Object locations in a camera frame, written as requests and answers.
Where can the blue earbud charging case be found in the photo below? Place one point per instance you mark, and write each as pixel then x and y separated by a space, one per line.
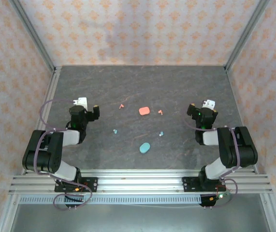
pixel 144 148

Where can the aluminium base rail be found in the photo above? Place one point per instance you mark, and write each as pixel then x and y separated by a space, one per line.
pixel 140 183

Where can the aluminium corner post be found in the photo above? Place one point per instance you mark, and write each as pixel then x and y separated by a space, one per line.
pixel 31 31
pixel 247 31

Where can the small circuit board with LED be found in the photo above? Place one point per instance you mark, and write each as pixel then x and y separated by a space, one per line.
pixel 221 195

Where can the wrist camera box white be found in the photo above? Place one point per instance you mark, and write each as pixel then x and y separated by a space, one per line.
pixel 83 101
pixel 210 103

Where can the aluminium table side rail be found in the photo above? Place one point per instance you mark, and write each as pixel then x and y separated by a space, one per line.
pixel 235 96
pixel 52 87

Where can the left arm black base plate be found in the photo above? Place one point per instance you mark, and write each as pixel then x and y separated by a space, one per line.
pixel 91 184

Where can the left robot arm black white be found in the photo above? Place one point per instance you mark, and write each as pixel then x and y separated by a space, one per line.
pixel 50 154

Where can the grey metal panel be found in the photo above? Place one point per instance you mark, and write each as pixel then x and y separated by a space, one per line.
pixel 140 217

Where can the orange earbud charging case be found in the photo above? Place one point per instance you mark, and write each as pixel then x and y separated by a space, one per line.
pixel 144 111

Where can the aluminium frame bar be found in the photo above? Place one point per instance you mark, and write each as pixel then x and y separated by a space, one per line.
pixel 270 212
pixel 7 213

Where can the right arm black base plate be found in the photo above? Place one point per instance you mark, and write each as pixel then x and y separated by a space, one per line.
pixel 188 184

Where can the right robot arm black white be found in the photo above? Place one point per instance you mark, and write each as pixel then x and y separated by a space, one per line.
pixel 246 147

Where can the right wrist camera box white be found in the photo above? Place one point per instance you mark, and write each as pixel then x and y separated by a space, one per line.
pixel 210 103

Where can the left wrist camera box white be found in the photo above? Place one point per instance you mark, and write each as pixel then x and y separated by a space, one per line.
pixel 83 101

